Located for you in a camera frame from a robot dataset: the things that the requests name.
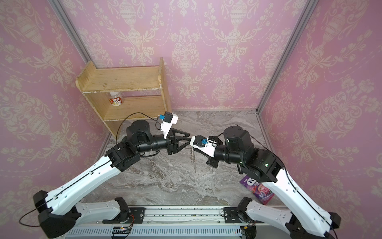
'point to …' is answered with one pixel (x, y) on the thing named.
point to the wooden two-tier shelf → (145, 91)
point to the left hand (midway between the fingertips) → (190, 140)
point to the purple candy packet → (258, 188)
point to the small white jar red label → (115, 98)
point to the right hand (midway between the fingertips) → (197, 146)
